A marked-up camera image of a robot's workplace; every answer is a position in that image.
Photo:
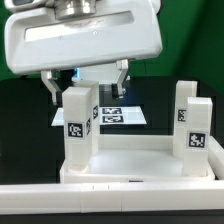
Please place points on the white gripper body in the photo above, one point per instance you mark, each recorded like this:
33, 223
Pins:
65, 34

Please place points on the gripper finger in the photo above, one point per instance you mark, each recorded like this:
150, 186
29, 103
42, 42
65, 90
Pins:
49, 78
118, 90

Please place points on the white desk top tray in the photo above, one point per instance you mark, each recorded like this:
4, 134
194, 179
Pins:
132, 158

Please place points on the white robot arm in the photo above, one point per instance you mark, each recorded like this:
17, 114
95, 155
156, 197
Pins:
96, 71

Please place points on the fiducial marker sheet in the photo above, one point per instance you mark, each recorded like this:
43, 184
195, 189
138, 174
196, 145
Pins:
131, 115

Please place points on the white L-shaped fence wall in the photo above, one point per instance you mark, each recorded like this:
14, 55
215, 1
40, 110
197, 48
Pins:
119, 196

